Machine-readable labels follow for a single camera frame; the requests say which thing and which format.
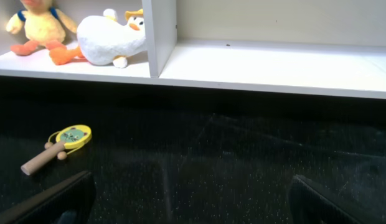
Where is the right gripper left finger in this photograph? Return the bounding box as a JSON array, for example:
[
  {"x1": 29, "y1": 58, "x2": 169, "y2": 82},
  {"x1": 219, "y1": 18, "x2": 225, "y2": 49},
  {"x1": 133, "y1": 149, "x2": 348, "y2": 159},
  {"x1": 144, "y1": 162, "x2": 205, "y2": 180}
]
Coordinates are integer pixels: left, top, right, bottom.
[{"x1": 0, "y1": 170, "x2": 97, "y2": 224}]

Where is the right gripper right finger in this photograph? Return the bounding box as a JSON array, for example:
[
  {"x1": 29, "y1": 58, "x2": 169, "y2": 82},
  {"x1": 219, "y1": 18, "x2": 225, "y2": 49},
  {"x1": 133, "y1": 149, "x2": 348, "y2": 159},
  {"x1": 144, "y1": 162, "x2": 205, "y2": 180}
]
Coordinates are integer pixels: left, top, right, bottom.
[{"x1": 287, "y1": 174, "x2": 382, "y2": 224}]

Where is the yellow rattle drum toy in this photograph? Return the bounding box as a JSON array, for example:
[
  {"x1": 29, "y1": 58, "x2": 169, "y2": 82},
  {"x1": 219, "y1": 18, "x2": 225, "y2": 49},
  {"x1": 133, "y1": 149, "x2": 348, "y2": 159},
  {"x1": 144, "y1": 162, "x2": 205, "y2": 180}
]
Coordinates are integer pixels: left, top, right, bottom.
[{"x1": 20, "y1": 124, "x2": 93, "y2": 177}]

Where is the white shelf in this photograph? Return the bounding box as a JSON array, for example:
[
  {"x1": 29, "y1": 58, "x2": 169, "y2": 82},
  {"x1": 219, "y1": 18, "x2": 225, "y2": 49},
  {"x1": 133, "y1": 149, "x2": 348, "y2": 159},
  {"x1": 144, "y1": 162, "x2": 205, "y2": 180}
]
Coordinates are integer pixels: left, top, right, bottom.
[{"x1": 0, "y1": 0, "x2": 386, "y2": 101}]

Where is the white plush duck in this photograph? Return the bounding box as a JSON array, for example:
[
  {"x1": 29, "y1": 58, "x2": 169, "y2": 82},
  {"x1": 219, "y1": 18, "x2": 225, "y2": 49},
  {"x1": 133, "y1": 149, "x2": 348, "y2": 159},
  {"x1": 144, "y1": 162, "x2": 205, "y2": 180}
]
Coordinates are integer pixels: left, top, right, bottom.
[{"x1": 49, "y1": 8, "x2": 148, "y2": 69}]

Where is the yellow plush duck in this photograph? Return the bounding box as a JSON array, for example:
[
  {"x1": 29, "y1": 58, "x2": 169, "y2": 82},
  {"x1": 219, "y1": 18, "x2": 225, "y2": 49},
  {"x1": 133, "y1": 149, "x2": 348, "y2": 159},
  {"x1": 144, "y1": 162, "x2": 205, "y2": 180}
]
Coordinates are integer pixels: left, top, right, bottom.
[{"x1": 5, "y1": 0, "x2": 79, "y2": 57}]

